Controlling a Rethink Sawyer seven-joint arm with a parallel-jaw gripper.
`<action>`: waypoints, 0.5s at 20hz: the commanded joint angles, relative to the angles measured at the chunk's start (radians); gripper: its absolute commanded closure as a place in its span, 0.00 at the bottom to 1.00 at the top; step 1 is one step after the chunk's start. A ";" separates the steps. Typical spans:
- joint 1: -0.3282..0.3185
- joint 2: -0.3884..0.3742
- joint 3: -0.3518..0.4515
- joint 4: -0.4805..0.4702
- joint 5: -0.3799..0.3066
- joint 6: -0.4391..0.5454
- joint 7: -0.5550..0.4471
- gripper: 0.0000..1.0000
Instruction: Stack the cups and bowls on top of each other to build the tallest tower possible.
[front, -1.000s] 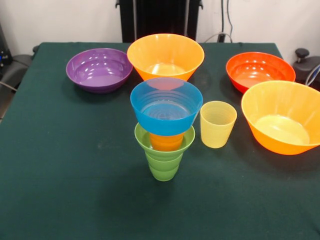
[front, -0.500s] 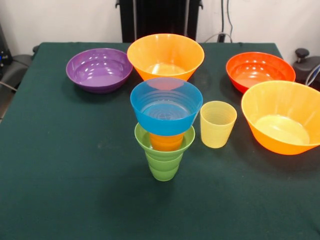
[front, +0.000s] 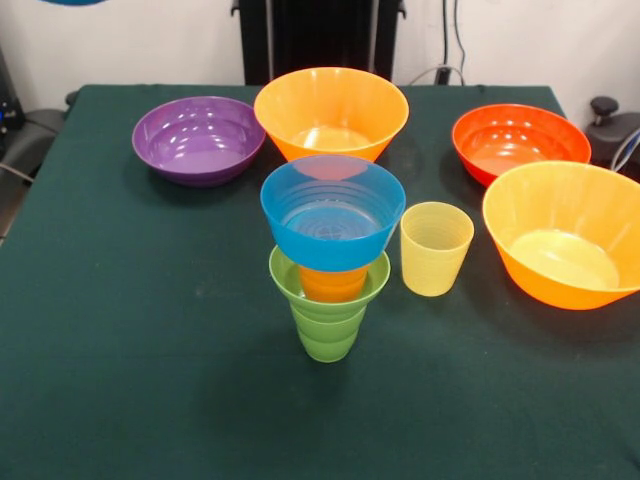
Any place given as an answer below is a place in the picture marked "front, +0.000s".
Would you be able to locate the purple plastic bowl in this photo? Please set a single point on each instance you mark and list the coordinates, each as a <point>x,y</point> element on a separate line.
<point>200,145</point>

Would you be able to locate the black office chair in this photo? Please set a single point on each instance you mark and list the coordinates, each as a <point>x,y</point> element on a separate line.
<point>35,125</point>

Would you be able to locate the black chair with knob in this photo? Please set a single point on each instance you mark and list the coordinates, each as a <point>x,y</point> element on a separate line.
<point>615,130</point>

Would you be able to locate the yellow plastic cup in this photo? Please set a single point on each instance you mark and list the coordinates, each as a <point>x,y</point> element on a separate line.
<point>435,270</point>

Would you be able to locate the shallow translucent blue bowl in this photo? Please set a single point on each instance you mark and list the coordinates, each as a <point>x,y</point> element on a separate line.
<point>330,250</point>

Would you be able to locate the green plastic cup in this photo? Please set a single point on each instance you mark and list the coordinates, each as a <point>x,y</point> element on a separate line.
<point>327,342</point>

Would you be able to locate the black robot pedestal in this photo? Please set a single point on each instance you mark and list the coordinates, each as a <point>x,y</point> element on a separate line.
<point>320,40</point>

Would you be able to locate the dark green tablecloth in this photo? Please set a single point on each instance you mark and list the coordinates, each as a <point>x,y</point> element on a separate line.
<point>400,400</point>

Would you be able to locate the round blue plastic bowl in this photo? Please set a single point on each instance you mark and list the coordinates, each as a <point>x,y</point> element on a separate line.
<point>72,2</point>

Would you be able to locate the large orange plastic bowl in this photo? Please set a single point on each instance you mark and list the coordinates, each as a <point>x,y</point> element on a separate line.
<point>330,110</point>
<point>560,250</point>

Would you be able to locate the black computer case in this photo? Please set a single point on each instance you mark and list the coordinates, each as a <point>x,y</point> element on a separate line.
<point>7,100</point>

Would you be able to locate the red plastic bowl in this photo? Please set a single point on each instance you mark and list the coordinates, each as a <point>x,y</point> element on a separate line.
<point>520,140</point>

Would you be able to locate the green plastic bowl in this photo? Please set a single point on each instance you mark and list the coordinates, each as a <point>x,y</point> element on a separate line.
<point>285,285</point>

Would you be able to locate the orange plastic cup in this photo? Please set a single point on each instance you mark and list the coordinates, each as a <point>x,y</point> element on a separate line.
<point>332,285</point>

